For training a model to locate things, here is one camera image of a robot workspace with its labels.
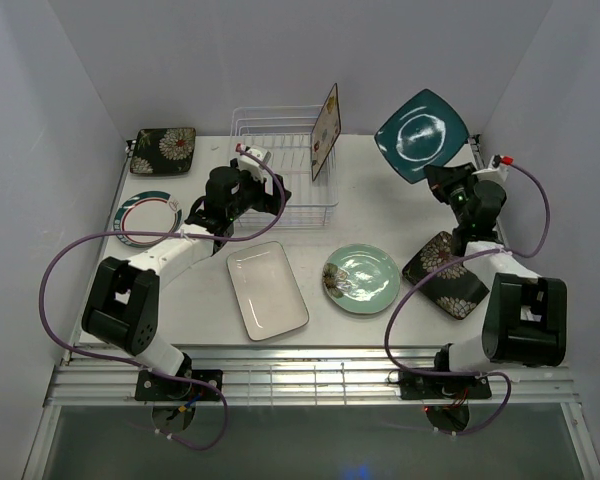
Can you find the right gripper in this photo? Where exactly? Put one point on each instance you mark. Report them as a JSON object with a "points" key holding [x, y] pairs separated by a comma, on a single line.
{"points": [[443, 178]]}

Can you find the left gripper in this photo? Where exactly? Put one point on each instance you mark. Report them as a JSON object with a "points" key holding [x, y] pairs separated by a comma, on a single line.
{"points": [[266, 203]]}

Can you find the teal square plate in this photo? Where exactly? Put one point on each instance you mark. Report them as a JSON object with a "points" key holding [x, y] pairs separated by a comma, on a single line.
{"points": [[404, 140]]}

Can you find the cream square flower plate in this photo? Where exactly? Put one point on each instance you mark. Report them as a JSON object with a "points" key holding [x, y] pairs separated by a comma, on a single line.
{"points": [[325, 132]]}

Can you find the mint green round flower plate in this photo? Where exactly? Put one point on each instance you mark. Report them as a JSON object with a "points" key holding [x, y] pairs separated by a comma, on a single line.
{"points": [[361, 279]]}

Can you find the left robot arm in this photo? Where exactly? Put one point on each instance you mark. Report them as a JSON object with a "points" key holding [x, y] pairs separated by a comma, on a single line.
{"points": [[122, 308]]}

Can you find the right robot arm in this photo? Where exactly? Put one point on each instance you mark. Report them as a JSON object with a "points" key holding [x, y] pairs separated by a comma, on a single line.
{"points": [[525, 321]]}

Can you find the dark label sticker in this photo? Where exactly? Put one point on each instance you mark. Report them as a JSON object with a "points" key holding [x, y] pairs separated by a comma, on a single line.
{"points": [[449, 141]]}

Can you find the white rectangular plate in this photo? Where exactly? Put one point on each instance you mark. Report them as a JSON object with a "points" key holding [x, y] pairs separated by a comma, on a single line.
{"points": [[267, 293]]}

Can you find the black floral plate right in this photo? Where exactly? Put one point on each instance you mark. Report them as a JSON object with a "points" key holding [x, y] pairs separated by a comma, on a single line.
{"points": [[456, 290]]}

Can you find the black floral plate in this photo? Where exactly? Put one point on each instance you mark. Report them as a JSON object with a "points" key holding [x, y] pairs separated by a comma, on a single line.
{"points": [[456, 290], [163, 151]]}

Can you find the round white green-rimmed plate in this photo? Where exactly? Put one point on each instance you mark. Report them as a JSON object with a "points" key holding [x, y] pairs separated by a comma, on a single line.
{"points": [[151, 210]]}

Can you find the black floral plate back left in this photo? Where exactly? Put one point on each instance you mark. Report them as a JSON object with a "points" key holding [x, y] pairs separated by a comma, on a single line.
{"points": [[163, 151]]}

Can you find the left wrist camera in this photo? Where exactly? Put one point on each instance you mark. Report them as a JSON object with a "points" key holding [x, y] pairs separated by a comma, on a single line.
{"points": [[252, 159]]}

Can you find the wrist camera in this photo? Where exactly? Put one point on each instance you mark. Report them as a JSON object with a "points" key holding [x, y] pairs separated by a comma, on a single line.
{"points": [[252, 159], [496, 171]]}

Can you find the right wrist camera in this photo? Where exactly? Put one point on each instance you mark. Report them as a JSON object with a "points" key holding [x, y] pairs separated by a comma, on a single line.
{"points": [[496, 171]]}

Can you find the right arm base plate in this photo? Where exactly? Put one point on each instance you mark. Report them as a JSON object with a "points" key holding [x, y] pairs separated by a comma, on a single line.
{"points": [[428, 387]]}

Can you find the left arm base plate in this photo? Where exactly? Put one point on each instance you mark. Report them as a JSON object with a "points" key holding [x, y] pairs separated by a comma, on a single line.
{"points": [[152, 388]]}

